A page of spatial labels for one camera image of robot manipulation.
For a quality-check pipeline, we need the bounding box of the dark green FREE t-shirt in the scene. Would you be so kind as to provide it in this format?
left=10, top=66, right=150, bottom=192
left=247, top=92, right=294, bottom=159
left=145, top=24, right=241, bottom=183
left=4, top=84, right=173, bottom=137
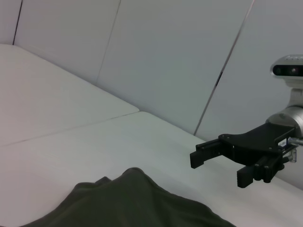
left=20, top=167, right=237, bottom=227

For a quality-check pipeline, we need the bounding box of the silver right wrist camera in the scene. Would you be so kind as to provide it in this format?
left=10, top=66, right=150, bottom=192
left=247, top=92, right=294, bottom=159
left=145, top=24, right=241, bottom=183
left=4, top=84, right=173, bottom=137
left=269, top=54, right=303, bottom=107

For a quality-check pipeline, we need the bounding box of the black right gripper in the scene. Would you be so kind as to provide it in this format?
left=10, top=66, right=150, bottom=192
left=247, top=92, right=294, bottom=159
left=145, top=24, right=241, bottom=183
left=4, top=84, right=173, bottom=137
left=189, top=123, right=296, bottom=189

